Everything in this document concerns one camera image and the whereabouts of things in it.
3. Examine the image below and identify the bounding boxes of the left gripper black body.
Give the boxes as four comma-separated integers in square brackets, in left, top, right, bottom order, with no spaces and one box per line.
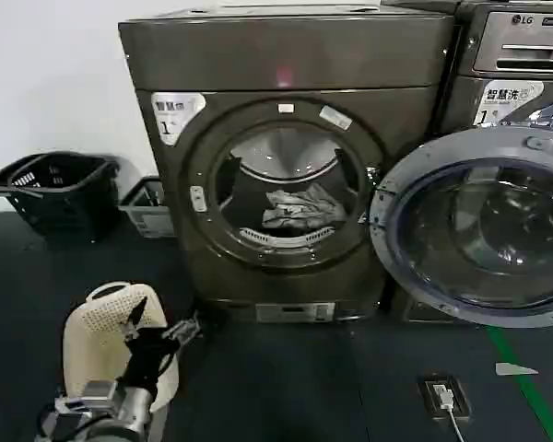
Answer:
[116,324,182,401]

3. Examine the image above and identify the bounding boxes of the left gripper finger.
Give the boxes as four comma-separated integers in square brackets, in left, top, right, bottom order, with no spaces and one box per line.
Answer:
[121,297,149,343]
[161,310,205,344]

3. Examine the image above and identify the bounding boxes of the cream perforated laundry basket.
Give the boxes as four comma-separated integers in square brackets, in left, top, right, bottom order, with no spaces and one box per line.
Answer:
[62,281,181,414]

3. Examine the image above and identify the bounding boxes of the grey plastic crate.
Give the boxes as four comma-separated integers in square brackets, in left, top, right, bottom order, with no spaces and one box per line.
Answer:
[118,176,177,239]

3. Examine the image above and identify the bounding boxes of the black plastic basket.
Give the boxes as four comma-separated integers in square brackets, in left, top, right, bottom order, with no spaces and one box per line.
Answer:
[0,150,122,246]

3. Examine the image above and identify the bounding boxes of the grey clothes in drum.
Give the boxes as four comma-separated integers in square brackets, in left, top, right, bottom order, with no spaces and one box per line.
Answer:
[261,185,350,230]

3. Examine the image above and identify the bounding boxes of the grey dryer with open drum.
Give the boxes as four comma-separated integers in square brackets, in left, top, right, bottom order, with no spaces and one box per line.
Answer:
[117,17,457,324]

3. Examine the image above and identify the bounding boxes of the floor power socket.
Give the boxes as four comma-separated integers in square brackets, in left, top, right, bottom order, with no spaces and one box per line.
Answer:
[418,374,472,419]

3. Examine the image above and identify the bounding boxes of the round glass dryer door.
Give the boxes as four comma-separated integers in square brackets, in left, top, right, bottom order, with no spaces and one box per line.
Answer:
[368,122,553,315]

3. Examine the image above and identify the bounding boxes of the white triangular paper scrap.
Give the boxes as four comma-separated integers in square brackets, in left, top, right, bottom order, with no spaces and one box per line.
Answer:
[494,361,539,377]

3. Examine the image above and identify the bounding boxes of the green floor tape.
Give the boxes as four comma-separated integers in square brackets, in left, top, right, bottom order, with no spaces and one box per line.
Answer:
[485,324,553,442]

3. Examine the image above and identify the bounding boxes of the grey dryer with control panel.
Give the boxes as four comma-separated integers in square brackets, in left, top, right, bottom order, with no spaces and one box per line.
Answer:
[435,0,553,325]

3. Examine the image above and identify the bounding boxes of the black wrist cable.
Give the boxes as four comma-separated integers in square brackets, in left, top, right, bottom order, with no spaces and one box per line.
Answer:
[147,341,180,402]

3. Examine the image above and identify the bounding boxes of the white power cable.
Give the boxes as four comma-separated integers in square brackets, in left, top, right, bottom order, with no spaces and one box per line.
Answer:
[438,389,465,442]

